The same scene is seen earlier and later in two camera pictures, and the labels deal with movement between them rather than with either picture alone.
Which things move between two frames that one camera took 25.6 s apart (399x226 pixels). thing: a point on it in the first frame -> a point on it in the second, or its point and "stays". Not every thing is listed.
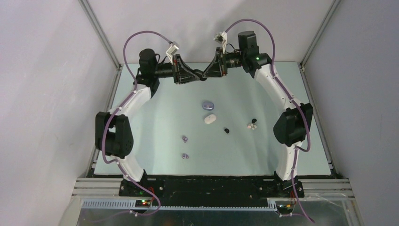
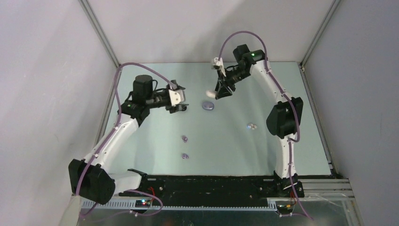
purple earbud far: [185, 138] stays
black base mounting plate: [202, 191] stays
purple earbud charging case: [208, 106] stays
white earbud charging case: [210, 118] -> [211, 93]
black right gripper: [217, 68] -> [224, 91]
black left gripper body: [177, 69] -> [171, 109]
